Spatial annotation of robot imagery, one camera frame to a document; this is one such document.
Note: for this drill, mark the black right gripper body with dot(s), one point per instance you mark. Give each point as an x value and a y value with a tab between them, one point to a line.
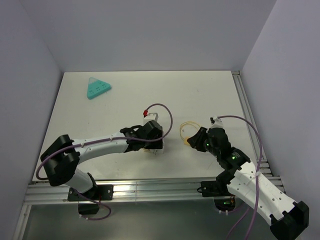
208	146

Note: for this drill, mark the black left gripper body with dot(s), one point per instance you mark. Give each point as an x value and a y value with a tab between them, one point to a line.
153	145

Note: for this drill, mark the yellow charger with cable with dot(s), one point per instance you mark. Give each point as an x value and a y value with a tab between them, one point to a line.
185	141

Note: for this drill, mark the white cube socket adapter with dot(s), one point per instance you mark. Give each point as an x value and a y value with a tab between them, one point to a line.
156	150

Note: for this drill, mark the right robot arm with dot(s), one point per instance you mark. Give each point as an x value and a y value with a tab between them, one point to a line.
286	217

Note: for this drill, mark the teal triangular sheet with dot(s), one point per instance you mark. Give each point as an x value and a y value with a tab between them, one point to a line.
96	88

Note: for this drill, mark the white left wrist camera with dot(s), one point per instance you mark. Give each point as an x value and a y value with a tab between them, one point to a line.
149	116

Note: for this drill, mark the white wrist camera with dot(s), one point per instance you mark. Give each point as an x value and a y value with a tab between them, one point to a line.
216	122
149	116

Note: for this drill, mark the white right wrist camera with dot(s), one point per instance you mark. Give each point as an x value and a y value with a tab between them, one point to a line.
216	122

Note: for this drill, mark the aluminium table frame rail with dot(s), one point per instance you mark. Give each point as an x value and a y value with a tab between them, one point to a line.
139	190

